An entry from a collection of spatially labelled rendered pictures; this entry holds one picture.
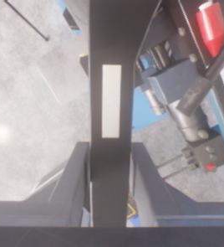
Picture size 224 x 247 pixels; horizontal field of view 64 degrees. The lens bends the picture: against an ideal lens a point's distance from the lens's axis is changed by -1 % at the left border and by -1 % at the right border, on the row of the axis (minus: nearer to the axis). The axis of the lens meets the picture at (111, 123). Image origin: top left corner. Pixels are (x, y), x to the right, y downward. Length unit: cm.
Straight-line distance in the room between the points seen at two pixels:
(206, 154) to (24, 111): 151
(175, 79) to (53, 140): 139
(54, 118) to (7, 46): 71
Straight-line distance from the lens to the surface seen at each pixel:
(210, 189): 224
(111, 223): 17
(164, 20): 66
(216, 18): 57
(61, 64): 151
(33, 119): 180
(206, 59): 61
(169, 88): 62
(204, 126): 73
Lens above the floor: 161
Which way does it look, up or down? 75 degrees down
